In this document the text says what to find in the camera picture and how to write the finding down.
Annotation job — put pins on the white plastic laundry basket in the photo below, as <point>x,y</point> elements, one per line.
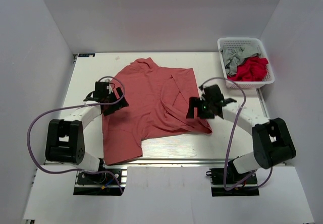
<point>235,42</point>

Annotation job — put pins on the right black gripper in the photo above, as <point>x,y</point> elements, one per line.
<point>195,102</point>

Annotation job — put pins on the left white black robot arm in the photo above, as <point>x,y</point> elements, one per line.
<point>65,137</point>

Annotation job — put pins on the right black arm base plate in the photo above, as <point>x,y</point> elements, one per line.
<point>248,187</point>

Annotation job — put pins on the blue table label sticker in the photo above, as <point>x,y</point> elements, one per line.
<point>86,55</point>

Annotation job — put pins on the grey t-shirt in basket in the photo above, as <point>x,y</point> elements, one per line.
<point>234,57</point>

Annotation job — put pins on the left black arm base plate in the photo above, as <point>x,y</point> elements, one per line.
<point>101,184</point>

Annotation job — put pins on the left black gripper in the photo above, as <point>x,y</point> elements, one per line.
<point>117,106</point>

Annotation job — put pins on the salmon red t-shirt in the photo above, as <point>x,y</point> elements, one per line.
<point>158,99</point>

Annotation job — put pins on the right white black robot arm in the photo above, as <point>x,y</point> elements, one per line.
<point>271,141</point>

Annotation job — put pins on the bright red t-shirt in basket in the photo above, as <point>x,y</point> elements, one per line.
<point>252,70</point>

